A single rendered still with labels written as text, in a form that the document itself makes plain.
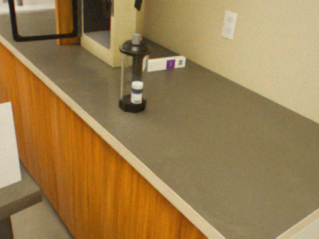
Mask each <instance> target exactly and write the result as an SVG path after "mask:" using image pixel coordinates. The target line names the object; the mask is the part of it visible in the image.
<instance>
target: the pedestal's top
mask: <svg viewBox="0 0 319 239"><path fill-rule="evenodd" d="M19 167H20V175H21V181H18V182H15V183H13V184H11V185H8V186H6V187H3V188H1V189H0V220H2V219H5V218H7V217H9V216H11V215H14V214H16V213H18V212H21V211H22V210H25V209H26V208H29V207H31V206H33V205H36V204H38V203H40V202H42V189H41V188H40V187H39V186H38V185H37V184H36V183H35V182H34V181H33V179H32V178H31V177H30V176H29V175H28V174H27V172H25V170H23V168H21V166H19Z"/></svg>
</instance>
